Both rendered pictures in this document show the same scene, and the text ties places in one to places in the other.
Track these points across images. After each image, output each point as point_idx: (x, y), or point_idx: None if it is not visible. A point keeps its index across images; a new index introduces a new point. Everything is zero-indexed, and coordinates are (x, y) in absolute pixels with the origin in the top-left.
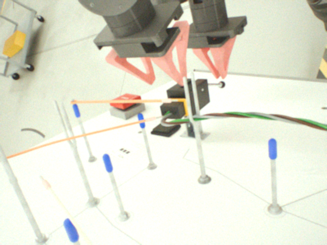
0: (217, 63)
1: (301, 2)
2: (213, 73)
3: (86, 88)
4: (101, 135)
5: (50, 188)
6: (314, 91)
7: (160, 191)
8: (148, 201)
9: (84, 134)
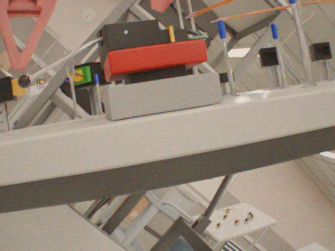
0: (42, 33)
1: None
2: (33, 51)
3: None
4: (282, 92)
5: (307, 17)
6: None
7: (244, 95)
8: (260, 92)
9: (281, 7)
